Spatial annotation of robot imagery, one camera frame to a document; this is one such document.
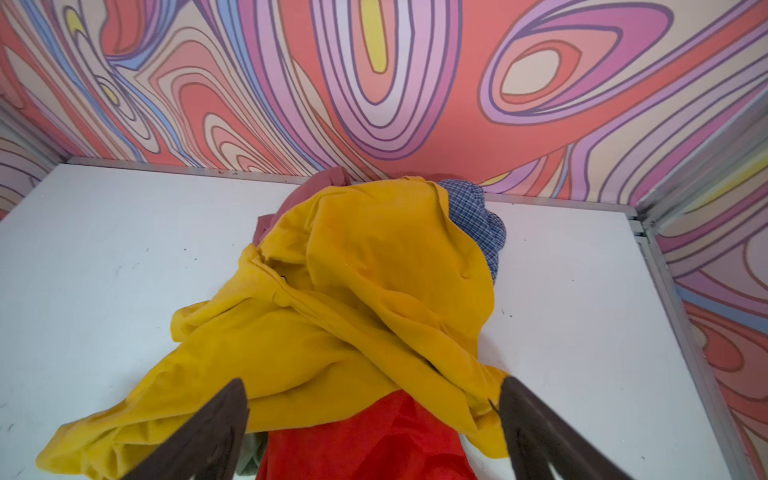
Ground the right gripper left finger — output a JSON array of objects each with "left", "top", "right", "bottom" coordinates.
[{"left": 123, "top": 379, "right": 249, "bottom": 480}]

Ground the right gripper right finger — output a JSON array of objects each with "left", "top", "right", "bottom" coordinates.
[{"left": 499, "top": 376, "right": 629, "bottom": 479}]

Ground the yellow cloth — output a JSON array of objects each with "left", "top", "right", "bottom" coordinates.
[{"left": 36, "top": 178, "right": 507, "bottom": 479}]

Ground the olive green cloth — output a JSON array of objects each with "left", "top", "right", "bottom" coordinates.
[{"left": 235, "top": 432, "right": 268, "bottom": 477}]

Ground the red cloth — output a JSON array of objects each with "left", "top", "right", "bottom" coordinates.
[{"left": 256, "top": 391, "right": 476, "bottom": 479}]

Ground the blue checkered cloth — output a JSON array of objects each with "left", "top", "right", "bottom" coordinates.
[{"left": 438, "top": 179, "right": 507, "bottom": 281}]

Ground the maroon cloth at back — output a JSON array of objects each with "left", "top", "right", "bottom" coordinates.
[{"left": 252, "top": 167, "right": 352, "bottom": 246}]

